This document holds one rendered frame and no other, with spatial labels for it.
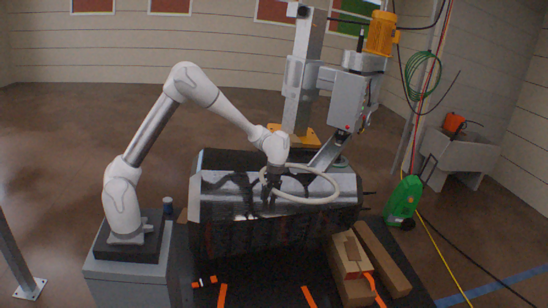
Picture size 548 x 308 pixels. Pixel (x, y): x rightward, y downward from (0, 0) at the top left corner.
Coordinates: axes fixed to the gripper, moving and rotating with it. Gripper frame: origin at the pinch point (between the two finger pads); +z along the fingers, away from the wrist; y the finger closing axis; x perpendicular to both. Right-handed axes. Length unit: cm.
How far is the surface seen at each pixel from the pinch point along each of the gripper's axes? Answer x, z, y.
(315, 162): 12, -10, 53
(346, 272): -36, 63, 61
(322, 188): 4, 7, 57
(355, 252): -28, 59, 83
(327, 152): 14, -15, 67
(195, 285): 34, 87, -26
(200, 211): 38.0, 21.9, -20.1
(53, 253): 121, 93, -120
